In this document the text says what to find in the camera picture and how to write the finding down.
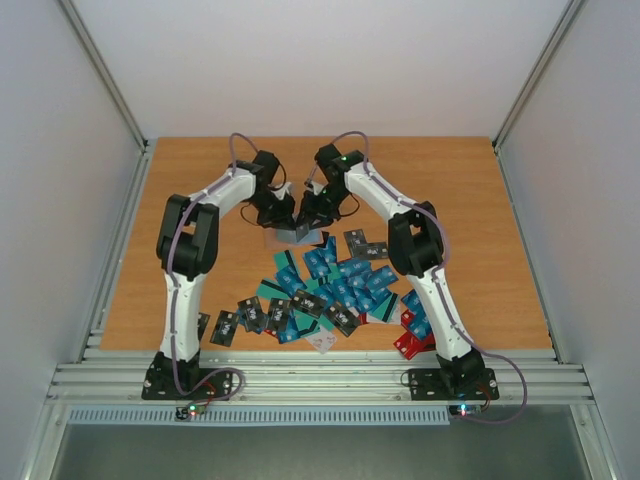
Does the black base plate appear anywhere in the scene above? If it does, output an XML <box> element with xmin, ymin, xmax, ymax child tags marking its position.
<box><xmin>407</xmin><ymin>368</ymin><xmax>500</xmax><ymax>402</ymax></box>
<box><xmin>141</xmin><ymin>368</ymin><xmax>233</xmax><ymax>401</ymax></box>

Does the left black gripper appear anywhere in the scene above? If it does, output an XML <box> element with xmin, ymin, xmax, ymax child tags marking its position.
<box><xmin>248</xmin><ymin>189</ymin><xmax>296</xmax><ymax>230</ymax></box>

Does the small circuit board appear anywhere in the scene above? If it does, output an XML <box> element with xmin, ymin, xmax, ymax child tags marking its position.
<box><xmin>175</xmin><ymin>404</ymin><xmax>207</xmax><ymax>421</ymax></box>
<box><xmin>449</xmin><ymin>403</ymin><xmax>485</xmax><ymax>418</ymax></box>

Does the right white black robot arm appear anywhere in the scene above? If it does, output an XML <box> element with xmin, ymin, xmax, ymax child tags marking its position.
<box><xmin>297</xmin><ymin>144</ymin><xmax>491</xmax><ymax>398</ymax></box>

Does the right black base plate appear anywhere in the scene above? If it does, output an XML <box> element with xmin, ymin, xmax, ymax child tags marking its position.
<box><xmin>407</xmin><ymin>368</ymin><xmax>500</xmax><ymax>402</ymax></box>

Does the left small circuit board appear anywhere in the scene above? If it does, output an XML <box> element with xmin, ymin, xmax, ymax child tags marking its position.
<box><xmin>175</xmin><ymin>404</ymin><xmax>207</xmax><ymax>421</ymax></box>

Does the right small circuit board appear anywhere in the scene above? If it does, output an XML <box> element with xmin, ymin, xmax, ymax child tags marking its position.
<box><xmin>449</xmin><ymin>403</ymin><xmax>485</xmax><ymax>418</ymax></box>

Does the grey slotted cable duct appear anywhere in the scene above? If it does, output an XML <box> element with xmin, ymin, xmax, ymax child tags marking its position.
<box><xmin>67</xmin><ymin>406</ymin><xmax>450</xmax><ymax>427</ymax></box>

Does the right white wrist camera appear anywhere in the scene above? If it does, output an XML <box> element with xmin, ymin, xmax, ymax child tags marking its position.
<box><xmin>305</xmin><ymin>179</ymin><xmax>325</xmax><ymax>196</ymax></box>

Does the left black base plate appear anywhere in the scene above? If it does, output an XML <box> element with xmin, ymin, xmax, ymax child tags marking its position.
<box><xmin>141</xmin><ymin>368</ymin><xmax>233</xmax><ymax>401</ymax></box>

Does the teal card magnetic stripe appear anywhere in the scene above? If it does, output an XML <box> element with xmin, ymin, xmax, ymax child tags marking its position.
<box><xmin>256</xmin><ymin>279</ymin><xmax>290</xmax><ymax>301</ymax></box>

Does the black vip membership card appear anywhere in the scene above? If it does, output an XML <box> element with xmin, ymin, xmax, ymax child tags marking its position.
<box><xmin>295</xmin><ymin>224</ymin><xmax>310</xmax><ymax>245</ymax></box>

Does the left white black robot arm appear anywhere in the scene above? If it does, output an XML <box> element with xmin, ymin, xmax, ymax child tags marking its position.
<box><xmin>147</xmin><ymin>150</ymin><xmax>295</xmax><ymax>398</ymax></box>

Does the white card with red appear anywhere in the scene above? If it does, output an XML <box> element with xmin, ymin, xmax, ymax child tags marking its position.
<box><xmin>305</xmin><ymin>327</ymin><xmax>337</xmax><ymax>354</ymax></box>

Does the blue card right edge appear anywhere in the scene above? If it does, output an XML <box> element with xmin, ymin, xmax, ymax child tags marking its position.
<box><xmin>402</xmin><ymin>310</ymin><xmax>432</xmax><ymax>341</ymax></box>

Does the far left black vip card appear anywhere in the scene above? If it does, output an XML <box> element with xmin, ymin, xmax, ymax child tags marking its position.
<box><xmin>197</xmin><ymin>312</ymin><xmax>211</xmax><ymax>340</ymax></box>

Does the black card top right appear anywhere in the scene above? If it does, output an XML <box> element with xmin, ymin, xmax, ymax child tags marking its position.
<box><xmin>344</xmin><ymin>229</ymin><xmax>367</xmax><ymax>251</ymax></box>

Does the red card front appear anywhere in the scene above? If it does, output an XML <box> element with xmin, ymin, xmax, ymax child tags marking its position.
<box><xmin>394</xmin><ymin>332</ymin><xmax>425</xmax><ymax>360</ymax></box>

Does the black card far right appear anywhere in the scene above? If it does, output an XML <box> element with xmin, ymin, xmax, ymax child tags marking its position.
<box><xmin>361</xmin><ymin>242</ymin><xmax>389</xmax><ymax>260</ymax></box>

